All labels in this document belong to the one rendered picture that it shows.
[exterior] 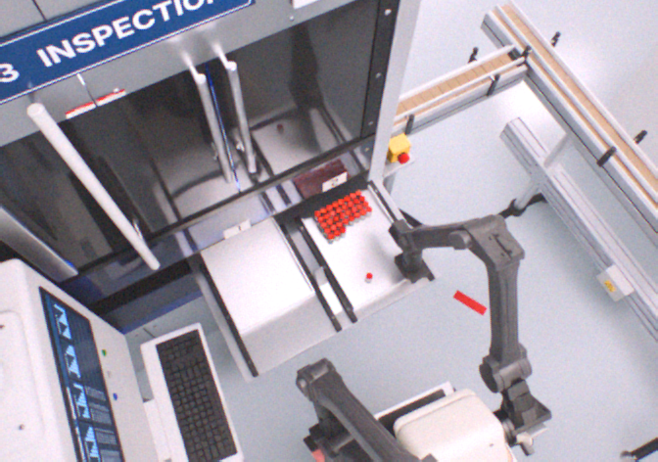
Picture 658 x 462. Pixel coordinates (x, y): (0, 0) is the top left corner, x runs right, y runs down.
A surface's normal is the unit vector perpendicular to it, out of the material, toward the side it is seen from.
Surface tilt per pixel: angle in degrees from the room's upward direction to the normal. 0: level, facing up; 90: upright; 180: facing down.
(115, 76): 90
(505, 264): 55
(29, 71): 90
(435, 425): 42
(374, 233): 0
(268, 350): 0
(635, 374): 0
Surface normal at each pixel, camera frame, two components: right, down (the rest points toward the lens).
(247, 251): 0.02, -0.40
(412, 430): -0.25, -0.87
